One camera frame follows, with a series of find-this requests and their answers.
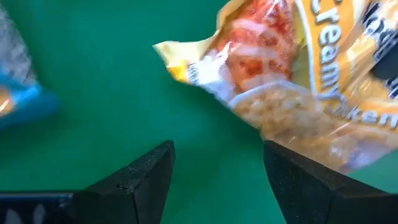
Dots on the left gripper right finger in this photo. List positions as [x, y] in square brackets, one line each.
[326, 202]

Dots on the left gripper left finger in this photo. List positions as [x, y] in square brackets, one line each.
[124, 199]

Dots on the yellow Maruchan ramen packet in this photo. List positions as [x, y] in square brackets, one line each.
[280, 109]

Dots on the blue-edged Maruchan ramen packet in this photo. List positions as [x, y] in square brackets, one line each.
[21, 99]

